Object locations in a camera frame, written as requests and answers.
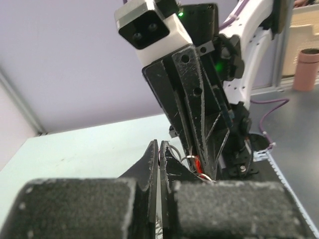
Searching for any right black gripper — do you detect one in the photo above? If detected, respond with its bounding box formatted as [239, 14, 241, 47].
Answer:
[142, 2, 250, 181]

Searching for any red key tag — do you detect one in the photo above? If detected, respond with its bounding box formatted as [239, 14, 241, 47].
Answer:
[194, 155, 203, 174]

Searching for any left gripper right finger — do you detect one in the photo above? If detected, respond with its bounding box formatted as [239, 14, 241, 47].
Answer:
[159, 140, 315, 239]

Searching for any left aluminium frame post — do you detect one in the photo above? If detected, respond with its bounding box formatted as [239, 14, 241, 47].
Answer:
[0, 67, 48, 135]

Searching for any pink cylindrical bottle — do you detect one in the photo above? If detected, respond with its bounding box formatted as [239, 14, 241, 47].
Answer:
[293, 48, 319, 92]

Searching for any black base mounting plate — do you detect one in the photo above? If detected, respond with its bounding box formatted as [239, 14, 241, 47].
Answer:
[216, 133, 280, 182]

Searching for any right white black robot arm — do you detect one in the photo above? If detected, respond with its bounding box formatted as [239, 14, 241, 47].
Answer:
[133, 0, 288, 182]

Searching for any white slotted cable duct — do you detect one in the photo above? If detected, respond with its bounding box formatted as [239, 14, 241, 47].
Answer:
[253, 148, 317, 239]

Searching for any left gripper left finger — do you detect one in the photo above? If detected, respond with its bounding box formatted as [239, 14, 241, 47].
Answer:
[0, 140, 159, 239]

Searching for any white perforated storage basket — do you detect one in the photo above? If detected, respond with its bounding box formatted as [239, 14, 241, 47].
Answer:
[282, 4, 319, 78]

